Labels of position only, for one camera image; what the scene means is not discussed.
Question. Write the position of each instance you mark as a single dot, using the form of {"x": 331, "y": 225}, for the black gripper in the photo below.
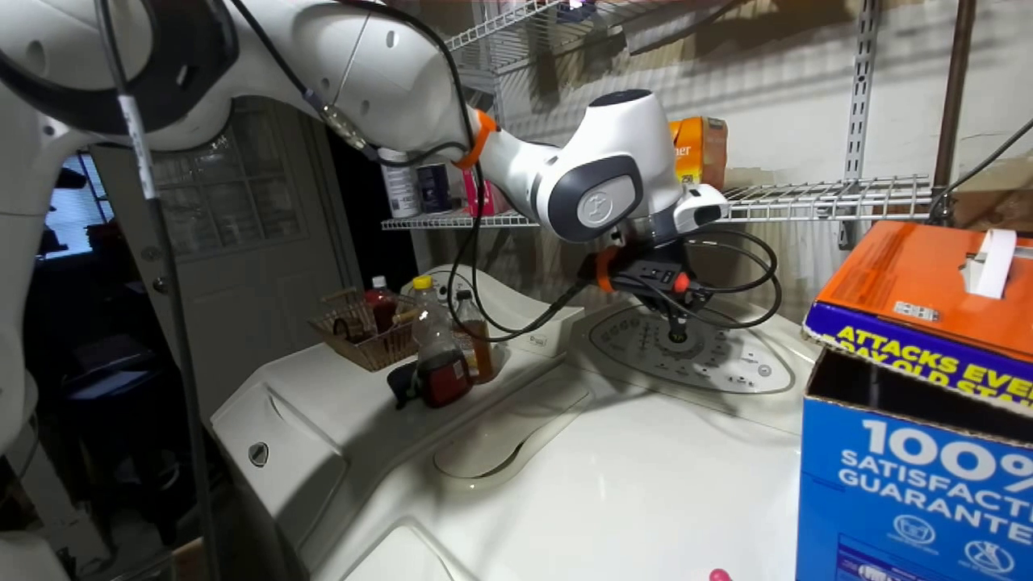
{"x": 651, "y": 274}

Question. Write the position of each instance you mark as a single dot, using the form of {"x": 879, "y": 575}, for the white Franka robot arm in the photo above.
{"x": 366, "y": 67}

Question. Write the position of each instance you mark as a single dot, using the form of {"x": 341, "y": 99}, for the orange and yellow box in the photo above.
{"x": 698, "y": 145}

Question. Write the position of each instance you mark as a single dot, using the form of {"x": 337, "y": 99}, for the white sink basin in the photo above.
{"x": 645, "y": 505}

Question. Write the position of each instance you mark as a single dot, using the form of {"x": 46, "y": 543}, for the brown bottle black cap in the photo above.
{"x": 481, "y": 356}

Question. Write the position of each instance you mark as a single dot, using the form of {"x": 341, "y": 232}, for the pink and grey box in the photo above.
{"x": 487, "y": 199}

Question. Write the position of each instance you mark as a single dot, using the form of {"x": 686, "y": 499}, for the clear bottle yellow cap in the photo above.
{"x": 443, "y": 379}

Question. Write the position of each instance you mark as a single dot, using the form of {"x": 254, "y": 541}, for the dark crumpled cloth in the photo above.
{"x": 405, "y": 386}

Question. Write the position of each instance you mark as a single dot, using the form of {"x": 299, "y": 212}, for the dark sauce bottle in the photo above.
{"x": 380, "y": 309}

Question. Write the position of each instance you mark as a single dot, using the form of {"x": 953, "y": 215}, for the blue Tide detergent box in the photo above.
{"x": 914, "y": 484}

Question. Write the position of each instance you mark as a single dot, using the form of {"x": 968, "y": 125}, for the brown vertical pole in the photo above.
{"x": 955, "y": 86}

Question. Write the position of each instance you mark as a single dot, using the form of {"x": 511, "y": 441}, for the grey door with window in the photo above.
{"x": 246, "y": 278}

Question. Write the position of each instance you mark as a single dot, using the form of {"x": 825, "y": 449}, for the metal shelf rail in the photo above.
{"x": 862, "y": 86}

